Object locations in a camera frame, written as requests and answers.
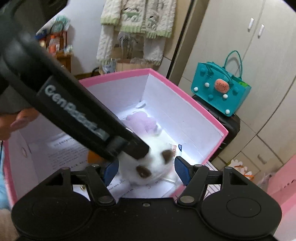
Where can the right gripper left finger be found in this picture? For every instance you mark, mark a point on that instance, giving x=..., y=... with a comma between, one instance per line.
x=98, y=179

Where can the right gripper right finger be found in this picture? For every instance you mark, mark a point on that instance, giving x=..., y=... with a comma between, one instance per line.
x=194, y=179

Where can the orange plush ball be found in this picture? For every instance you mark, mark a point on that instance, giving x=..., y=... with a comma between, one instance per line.
x=93, y=158

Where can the wet wipes pack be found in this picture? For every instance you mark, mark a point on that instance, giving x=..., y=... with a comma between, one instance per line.
x=176, y=149

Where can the white plush toy brown tail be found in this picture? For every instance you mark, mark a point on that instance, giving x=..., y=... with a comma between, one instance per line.
x=158, y=163

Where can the purple plush star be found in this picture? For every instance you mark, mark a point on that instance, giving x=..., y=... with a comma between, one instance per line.
x=141, y=124

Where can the person's hand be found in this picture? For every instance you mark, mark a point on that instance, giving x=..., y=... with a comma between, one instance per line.
x=13, y=122

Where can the wooden side table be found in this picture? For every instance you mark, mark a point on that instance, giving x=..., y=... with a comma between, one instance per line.
x=55, y=44

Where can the white orange printed bag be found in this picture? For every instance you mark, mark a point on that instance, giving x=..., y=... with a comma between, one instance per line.
x=240, y=167

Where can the pink storage box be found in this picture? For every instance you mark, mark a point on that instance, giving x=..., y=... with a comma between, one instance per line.
x=160, y=113

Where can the pink paper bag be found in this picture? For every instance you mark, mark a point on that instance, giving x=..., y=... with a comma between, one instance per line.
x=282, y=188

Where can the brown paper bag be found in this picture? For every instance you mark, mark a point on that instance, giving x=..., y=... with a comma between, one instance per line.
x=132, y=64

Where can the teal felt handbag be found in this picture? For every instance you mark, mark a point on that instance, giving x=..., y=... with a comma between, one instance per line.
x=220, y=88

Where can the cream knitted cardigan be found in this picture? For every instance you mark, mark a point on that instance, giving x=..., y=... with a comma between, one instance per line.
x=152, y=20

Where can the beige wardrobe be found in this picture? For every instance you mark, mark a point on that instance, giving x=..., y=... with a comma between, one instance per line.
x=254, y=39

